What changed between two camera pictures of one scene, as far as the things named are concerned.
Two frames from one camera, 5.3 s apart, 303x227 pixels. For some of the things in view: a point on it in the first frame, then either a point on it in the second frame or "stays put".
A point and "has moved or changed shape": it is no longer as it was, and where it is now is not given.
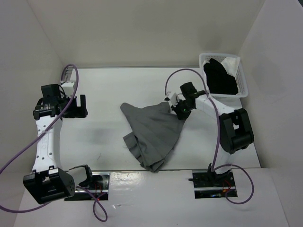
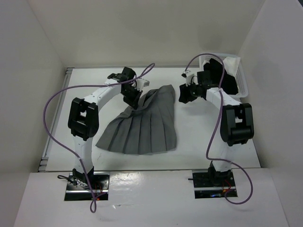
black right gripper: (181, 115) -> (183, 90)
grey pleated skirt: (155, 129) has moved or changed shape
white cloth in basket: (230, 64) stays put
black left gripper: (78, 111) -> (134, 101)
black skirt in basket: (219, 81) stays put
